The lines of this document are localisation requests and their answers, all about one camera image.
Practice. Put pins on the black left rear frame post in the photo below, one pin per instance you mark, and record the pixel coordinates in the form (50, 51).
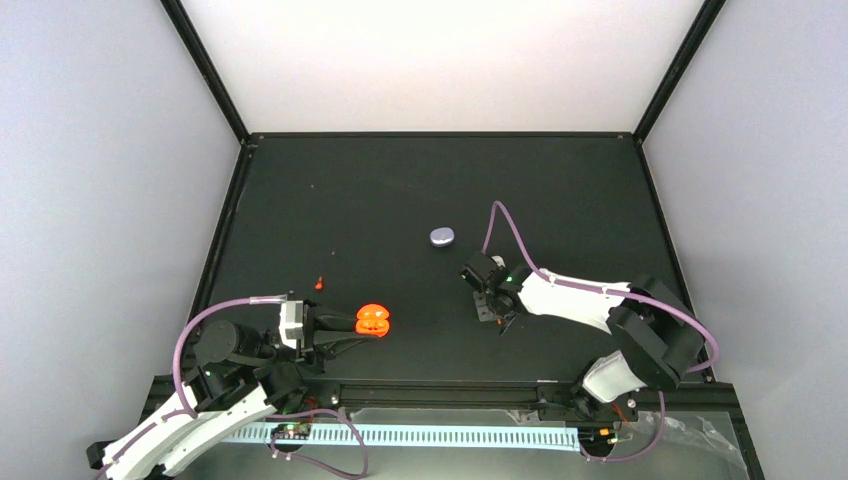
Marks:
(193, 43)

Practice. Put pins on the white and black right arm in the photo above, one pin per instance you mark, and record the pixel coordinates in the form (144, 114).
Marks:
(657, 341)

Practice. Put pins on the orange round bottle cap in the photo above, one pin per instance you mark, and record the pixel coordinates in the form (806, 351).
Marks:
(372, 319)

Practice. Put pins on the black right rear frame post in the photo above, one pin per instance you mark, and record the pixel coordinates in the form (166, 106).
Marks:
(697, 32)

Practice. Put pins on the light blue slotted cable duct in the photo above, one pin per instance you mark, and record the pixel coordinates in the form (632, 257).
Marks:
(433, 436)

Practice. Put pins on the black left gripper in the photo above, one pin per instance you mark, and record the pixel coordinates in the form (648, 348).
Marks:
(315, 349)

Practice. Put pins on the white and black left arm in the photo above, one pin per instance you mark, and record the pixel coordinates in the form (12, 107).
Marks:
(237, 362)

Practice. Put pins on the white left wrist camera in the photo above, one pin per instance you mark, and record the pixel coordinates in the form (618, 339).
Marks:
(291, 323)

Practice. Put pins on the lavender earbud charging case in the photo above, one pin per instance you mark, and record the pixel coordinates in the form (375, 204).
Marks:
(442, 237)

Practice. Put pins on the black frame post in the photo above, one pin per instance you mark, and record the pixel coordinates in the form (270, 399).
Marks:
(697, 32)
(193, 43)

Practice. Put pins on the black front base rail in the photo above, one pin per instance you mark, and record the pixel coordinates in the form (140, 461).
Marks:
(552, 401)

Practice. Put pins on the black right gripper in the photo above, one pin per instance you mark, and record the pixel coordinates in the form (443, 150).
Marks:
(484, 314)

